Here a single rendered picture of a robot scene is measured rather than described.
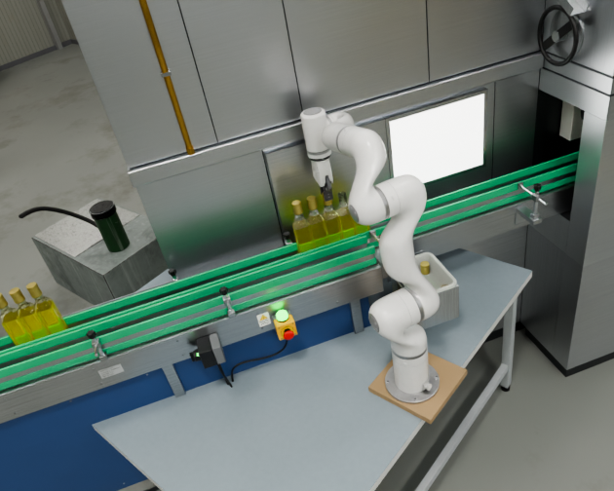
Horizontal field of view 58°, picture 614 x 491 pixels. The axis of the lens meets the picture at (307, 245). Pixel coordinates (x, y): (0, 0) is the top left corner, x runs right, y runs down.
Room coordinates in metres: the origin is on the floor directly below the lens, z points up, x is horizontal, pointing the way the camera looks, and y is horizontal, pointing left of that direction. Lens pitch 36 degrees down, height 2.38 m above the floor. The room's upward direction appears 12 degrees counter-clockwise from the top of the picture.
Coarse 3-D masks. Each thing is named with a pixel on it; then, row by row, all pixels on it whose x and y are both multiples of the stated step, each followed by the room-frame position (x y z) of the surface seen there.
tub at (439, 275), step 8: (416, 256) 1.69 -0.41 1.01; (424, 256) 1.69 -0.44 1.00; (432, 256) 1.67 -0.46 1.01; (432, 264) 1.66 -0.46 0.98; (440, 264) 1.61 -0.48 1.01; (432, 272) 1.66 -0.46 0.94; (440, 272) 1.60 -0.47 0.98; (448, 272) 1.56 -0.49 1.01; (432, 280) 1.61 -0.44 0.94; (440, 280) 1.60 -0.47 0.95; (448, 280) 1.54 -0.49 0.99; (440, 288) 1.48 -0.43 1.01; (448, 288) 1.48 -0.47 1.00
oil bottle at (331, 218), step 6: (324, 210) 1.75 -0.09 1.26; (330, 210) 1.74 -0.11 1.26; (324, 216) 1.73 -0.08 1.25; (330, 216) 1.73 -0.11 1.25; (336, 216) 1.73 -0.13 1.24; (330, 222) 1.72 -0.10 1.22; (336, 222) 1.73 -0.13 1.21; (330, 228) 1.72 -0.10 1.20; (336, 228) 1.73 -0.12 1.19; (330, 234) 1.72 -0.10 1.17; (336, 234) 1.73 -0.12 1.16; (330, 240) 1.72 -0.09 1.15; (336, 240) 1.73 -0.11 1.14
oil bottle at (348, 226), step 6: (336, 210) 1.77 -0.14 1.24; (342, 210) 1.74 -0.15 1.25; (348, 210) 1.74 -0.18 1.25; (342, 216) 1.73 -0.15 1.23; (348, 216) 1.73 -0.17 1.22; (342, 222) 1.73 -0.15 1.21; (348, 222) 1.73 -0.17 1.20; (354, 222) 1.74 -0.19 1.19; (342, 228) 1.73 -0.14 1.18; (348, 228) 1.73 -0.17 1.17; (354, 228) 1.74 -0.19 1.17; (342, 234) 1.73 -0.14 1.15; (348, 234) 1.73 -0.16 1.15; (354, 234) 1.74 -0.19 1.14
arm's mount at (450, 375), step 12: (432, 360) 1.37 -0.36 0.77; (444, 360) 1.36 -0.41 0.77; (384, 372) 1.36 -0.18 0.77; (444, 372) 1.30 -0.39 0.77; (456, 372) 1.29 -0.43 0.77; (372, 384) 1.32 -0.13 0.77; (384, 384) 1.31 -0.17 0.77; (444, 384) 1.25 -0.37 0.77; (456, 384) 1.24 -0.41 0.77; (384, 396) 1.26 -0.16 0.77; (444, 396) 1.21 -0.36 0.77; (408, 408) 1.19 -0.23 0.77; (420, 408) 1.18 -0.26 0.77; (432, 408) 1.17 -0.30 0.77; (432, 420) 1.13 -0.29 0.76
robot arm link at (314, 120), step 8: (304, 112) 1.76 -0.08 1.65; (312, 112) 1.74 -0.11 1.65; (320, 112) 1.73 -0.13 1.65; (304, 120) 1.73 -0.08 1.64; (312, 120) 1.71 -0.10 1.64; (320, 120) 1.72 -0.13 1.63; (328, 120) 1.75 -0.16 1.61; (304, 128) 1.73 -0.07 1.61; (312, 128) 1.71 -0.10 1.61; (320, 128) 1.71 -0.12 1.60; (304, 136) 1.75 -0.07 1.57; (312, 136) 1.71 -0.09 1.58; (320, 136) 1.71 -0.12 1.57; (312, 144) 1.72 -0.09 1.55; (320, 144) 1.71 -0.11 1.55; (312, 152) 1.72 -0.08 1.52
